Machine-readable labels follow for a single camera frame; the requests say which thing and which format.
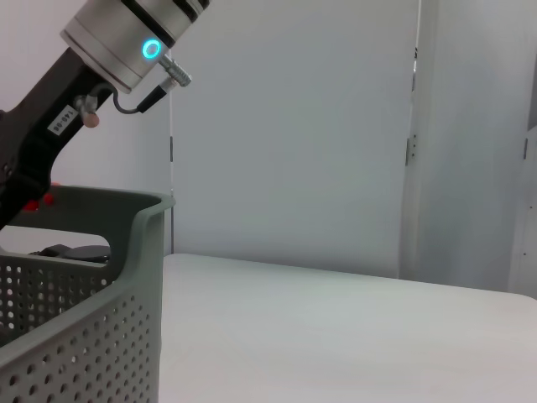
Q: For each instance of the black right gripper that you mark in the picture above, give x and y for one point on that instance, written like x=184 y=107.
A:
x=38 y=126

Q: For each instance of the grey perforated storage bin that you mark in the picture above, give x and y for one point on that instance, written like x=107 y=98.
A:
x=105 y=336

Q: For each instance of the glass carafe with black lid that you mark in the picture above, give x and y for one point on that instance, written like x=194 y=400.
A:
x=84 y=254

